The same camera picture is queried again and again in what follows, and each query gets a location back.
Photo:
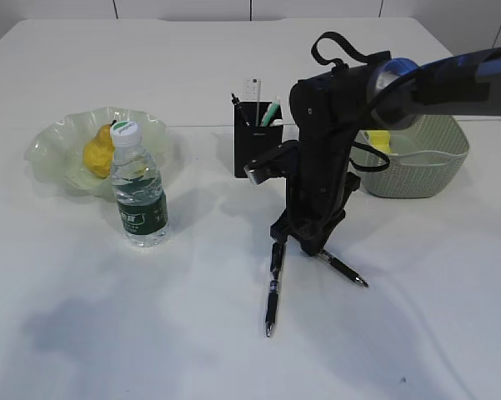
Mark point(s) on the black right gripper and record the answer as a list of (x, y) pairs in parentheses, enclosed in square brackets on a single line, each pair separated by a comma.
[(329, 110)]

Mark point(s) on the yellow utility knife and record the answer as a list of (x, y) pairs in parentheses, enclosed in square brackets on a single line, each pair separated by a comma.
[(276, 123)]

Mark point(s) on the teal utility knife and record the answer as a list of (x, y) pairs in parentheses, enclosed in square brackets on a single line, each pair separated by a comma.
[(268, 116)]

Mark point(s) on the clear plastic ruler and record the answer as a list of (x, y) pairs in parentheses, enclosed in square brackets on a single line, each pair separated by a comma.
[(252, 93)]

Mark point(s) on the black pen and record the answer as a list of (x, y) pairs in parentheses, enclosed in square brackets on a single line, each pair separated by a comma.
[(343, 269), (276, 268), (239, 111)]

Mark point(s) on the clear water bottle green label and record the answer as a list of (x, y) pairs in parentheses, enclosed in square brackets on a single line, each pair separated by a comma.
[(138, 187)]

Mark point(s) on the yellow pear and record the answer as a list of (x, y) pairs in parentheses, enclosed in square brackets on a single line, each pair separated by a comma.
[(98, 152)]

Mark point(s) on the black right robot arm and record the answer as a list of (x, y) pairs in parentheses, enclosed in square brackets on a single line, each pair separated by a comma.
[(381, 92)]

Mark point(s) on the black square pen holder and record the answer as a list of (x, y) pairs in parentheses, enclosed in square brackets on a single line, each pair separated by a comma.
[(250, 142)]

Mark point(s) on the green woven plastic basket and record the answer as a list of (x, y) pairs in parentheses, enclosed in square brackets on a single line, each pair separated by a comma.
[(424, 159)]

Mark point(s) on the black pen on ruler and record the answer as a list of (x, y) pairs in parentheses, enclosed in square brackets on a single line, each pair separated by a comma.
[(276, 268)]

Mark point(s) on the translucent green wavy plate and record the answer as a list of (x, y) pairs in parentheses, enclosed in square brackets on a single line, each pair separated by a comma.
[(56, 153)]

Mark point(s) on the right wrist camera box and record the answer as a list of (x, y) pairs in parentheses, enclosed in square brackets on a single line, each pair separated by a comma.
[(271, 162)]

